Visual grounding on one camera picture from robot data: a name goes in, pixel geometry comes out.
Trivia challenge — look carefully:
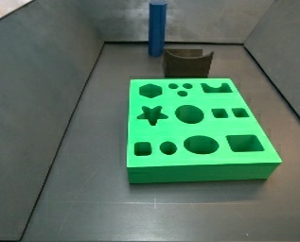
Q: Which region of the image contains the green foam shape board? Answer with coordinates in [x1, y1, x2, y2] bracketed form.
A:
[128, 78, 282, 183]

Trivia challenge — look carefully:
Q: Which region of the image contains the black curved holder stand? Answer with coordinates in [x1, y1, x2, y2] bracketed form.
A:
[164, 48, 215, 78]

